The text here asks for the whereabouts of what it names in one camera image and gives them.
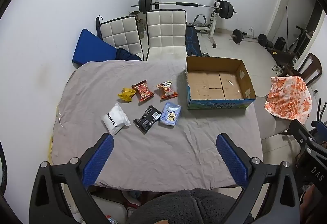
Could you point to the white plastic box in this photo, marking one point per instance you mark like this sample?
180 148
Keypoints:
109 208

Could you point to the black exercise machine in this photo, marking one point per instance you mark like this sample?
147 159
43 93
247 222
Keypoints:
299 42

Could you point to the light blue tissue packet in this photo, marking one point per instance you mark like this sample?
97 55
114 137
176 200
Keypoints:
170 114

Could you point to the grey tablecloth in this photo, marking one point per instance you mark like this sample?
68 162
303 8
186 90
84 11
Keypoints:
166 152

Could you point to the black and blue weight bench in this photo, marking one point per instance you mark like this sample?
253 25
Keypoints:
191 40

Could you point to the yellow snack packet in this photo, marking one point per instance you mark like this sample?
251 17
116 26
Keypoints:
125 95

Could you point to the grey chair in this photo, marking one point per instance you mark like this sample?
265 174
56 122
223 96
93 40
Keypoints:
270 124

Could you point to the blue foam mat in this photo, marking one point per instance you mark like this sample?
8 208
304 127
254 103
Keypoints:
89 47

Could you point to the orange patterned cloth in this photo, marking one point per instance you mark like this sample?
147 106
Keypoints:
288 98

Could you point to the long barbell with black plates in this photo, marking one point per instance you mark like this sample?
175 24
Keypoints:
226 9

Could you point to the red snack packet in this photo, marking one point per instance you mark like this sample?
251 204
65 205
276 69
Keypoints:
143 90

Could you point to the short barbell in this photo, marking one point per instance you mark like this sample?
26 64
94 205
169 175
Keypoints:
237 35

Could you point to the white soft packet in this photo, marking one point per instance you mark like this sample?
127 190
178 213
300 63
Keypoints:
115 119

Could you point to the cardboard box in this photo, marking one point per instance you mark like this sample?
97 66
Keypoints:
212 83

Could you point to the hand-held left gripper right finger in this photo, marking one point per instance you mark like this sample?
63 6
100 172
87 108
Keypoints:
231 160

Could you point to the brown wooden chair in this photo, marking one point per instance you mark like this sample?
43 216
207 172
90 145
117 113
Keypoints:
313 65

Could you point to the dark blue cloth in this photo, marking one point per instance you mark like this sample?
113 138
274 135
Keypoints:
127 56

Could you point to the white quilted chair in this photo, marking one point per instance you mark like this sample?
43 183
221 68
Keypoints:
120 35
166 32

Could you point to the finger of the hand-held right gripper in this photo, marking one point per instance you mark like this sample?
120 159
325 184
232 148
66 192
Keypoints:
302 134

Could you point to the orange panda snack packet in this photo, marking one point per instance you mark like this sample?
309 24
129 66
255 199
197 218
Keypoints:
167 90

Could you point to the person's grey fleece clothing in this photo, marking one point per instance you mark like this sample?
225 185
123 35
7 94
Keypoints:
178 206

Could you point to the black soft packet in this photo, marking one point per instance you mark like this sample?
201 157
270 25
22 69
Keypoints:
147 119

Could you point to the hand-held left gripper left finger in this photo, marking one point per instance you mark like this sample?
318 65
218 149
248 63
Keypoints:
99 160

